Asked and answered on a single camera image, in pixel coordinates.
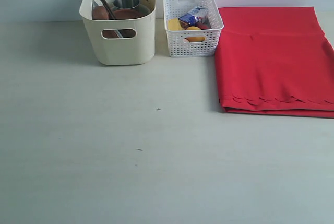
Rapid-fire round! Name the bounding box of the brown wooden chopstick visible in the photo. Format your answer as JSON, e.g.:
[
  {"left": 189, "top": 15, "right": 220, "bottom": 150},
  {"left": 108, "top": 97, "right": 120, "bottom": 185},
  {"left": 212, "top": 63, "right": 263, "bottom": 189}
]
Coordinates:
[
  {"left": 91, "top": 0, "right": 133, "bottom": 38},
  {"left": 100, "top": 0, "right": 128, "bottom": 39}
]

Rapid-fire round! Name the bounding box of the white perforated plastic basket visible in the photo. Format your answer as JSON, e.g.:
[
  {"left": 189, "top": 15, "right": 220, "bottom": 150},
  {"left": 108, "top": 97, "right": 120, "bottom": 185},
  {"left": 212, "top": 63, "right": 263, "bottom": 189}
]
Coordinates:
[{"left": 163, "top": 0, "right": 224, "bottom": 57}]

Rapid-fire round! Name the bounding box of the white enamel bowl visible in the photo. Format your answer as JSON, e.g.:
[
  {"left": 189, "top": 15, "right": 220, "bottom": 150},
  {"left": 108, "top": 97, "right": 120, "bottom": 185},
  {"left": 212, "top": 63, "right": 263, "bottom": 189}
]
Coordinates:
[{"left": 111, "top": 4, "right": 151, "bottom": 17}]

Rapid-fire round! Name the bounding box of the brown wooden spoon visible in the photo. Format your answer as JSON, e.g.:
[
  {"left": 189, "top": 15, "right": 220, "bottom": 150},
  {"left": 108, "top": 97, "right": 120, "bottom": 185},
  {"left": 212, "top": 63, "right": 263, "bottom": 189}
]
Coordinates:
[{"left": 92, "top": 6, "right": 109, "bottom": 20}]

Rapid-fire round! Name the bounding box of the steel table knife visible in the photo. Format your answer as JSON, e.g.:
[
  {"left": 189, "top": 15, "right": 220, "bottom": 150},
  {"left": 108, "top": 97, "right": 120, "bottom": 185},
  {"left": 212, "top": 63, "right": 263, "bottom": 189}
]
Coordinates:
[{"left": 91, "top": 0, "right": 123, "bottom": 39}]

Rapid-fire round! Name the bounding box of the red sausage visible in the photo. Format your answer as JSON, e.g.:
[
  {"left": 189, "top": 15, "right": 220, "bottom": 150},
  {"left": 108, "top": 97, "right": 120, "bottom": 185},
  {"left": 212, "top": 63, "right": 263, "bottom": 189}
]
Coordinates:
[{"left": 196, "top": 23, "right": 210, "bottom": 30}]

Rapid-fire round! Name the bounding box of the red tablecloth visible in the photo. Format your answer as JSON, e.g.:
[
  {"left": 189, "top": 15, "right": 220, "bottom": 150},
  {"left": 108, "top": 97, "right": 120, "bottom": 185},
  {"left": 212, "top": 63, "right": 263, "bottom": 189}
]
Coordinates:
[{"left": 215, "top": 7, "right": 333, "bottom": 118}]

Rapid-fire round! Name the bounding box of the cream plastic bin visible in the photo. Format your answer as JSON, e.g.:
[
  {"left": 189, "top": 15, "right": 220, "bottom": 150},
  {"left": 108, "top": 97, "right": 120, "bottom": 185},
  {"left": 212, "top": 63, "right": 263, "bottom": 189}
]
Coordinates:
[{"left": 79, "top": 0, "right": 156, "bottom": 65}]

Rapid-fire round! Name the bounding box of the stainless steel cup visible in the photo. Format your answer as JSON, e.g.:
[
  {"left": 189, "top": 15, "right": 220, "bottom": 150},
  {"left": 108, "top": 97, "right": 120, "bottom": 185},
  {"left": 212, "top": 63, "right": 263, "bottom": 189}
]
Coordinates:
[{"left": 113, "top": 0, "right": 140, "bottom": 9}]

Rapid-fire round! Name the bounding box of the yellow lemon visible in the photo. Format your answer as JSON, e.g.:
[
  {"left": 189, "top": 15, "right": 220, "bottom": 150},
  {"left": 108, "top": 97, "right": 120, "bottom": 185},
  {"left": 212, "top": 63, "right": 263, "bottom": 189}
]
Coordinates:
[{"left": 186, "top": 26, "right": 205, "bottom": 43}]

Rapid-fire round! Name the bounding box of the yellow cheese wedge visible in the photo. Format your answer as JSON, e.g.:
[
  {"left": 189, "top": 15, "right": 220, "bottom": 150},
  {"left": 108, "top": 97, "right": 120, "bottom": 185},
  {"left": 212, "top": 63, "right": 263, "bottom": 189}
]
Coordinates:
[{"left": 167, "top": 18, "right": 183, "bottom": 31}]

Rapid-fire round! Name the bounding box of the blue white milk carton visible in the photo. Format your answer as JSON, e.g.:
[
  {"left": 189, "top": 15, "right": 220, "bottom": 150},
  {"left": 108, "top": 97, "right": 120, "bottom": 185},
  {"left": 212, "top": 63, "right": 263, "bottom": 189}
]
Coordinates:
[{"left": 178, "top": 6, "right": 208, "bottom": 26}]

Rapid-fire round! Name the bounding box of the brown wooden plate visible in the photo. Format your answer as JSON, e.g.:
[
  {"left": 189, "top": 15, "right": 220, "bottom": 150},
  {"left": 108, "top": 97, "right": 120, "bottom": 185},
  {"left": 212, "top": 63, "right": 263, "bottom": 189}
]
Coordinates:
[{"left": 113, "top": 9, "right": 144, "bottom": 38}]

